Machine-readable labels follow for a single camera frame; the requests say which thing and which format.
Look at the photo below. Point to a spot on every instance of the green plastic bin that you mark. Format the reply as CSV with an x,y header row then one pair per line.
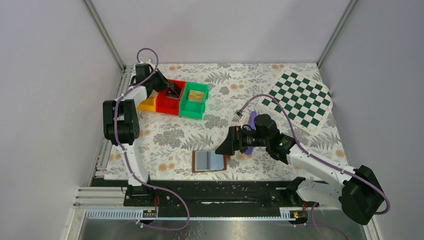
x,y
192,109

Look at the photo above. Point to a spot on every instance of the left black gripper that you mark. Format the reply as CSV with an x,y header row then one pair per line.
x,y
164,82

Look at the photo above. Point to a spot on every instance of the brown leather card holder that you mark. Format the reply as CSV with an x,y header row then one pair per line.
x,y
208,161

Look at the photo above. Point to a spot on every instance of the green white checkered board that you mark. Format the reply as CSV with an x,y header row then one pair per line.
x,y
307,102

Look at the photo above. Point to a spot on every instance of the floral table mat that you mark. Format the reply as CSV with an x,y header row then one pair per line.
x,y
168,140

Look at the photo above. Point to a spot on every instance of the red plastic bin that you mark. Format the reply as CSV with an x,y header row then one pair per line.
x,y
168,105

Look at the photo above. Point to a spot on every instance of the yellow plastic bin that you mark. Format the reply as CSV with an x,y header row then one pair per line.
x,y
148,105

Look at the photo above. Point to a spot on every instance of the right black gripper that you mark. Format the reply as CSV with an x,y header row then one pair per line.
x,y
234,141

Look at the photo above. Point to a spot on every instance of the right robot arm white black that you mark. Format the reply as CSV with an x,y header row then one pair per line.
x,y
355,191

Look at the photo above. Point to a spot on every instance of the gold card in green bin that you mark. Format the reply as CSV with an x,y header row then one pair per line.
x,y
196,96

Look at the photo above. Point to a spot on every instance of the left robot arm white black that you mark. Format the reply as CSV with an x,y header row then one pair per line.
x,y
121,124

